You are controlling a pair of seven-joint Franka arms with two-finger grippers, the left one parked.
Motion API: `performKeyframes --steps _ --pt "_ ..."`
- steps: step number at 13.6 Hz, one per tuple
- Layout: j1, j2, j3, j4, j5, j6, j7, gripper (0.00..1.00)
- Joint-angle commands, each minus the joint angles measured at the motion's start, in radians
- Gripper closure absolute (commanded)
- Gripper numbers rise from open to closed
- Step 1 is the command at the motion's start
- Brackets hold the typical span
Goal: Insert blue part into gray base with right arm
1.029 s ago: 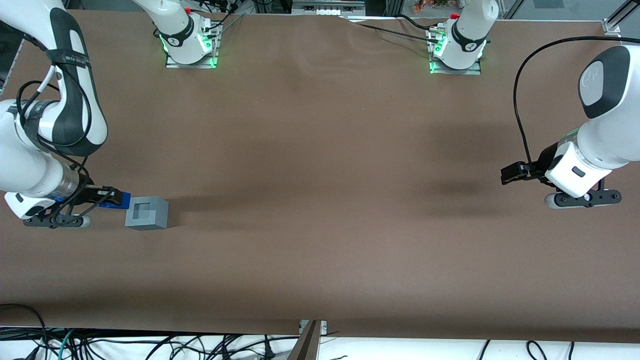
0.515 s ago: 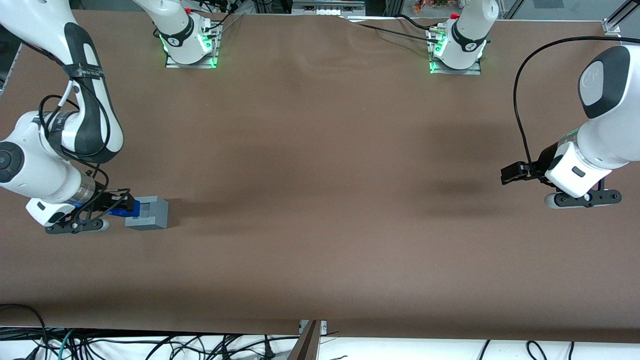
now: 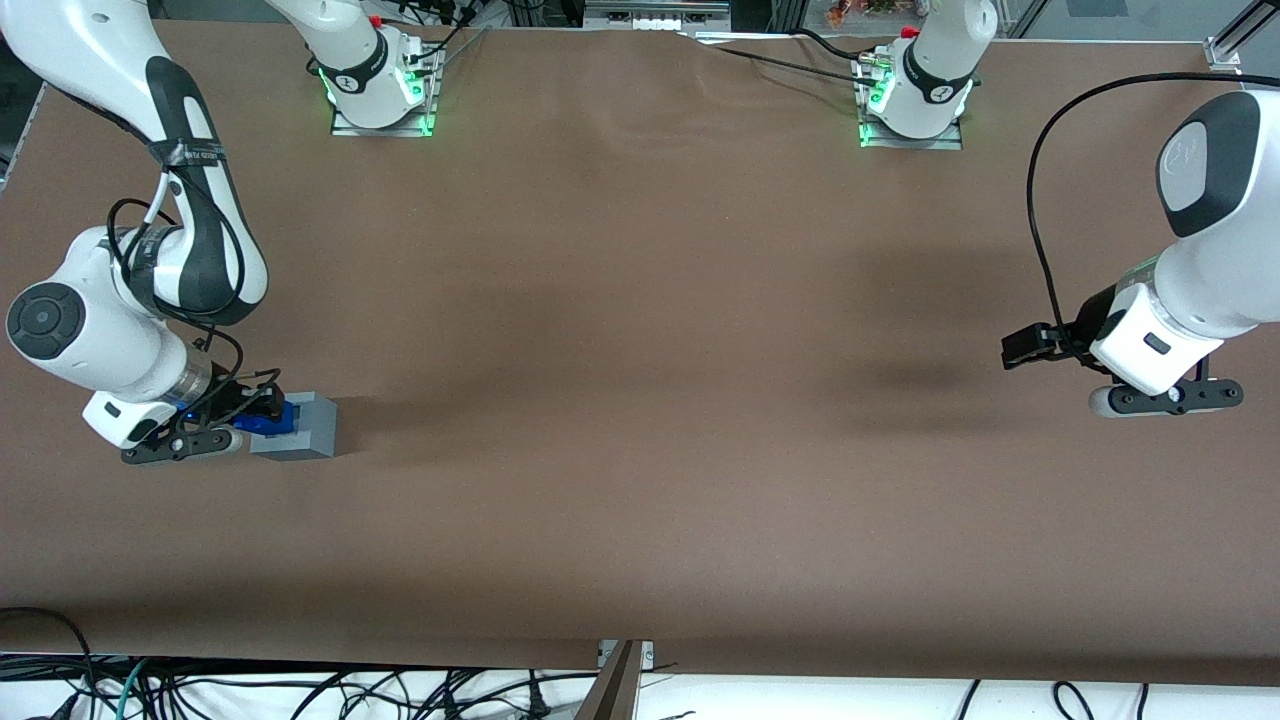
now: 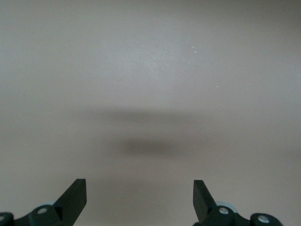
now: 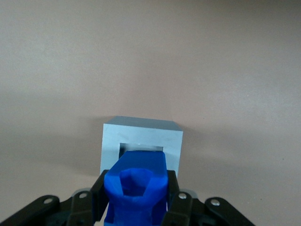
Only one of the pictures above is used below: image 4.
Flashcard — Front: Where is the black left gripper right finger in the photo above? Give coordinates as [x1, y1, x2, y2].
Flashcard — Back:
[192, 179, 282, 226]

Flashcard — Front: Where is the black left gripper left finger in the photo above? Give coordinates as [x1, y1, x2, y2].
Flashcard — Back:
[0, 178, 87, 226]

